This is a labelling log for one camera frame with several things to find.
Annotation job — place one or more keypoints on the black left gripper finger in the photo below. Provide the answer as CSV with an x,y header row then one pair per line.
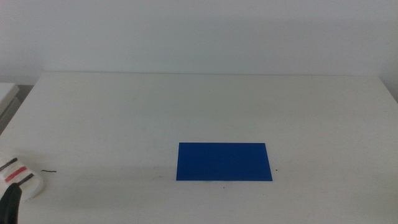
x,y
11,202

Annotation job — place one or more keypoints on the blue rectangular mat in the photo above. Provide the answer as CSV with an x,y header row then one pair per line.
x,y
224,161

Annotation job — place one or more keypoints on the thin black thread scrap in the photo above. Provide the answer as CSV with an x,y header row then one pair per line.
x,y
48,171

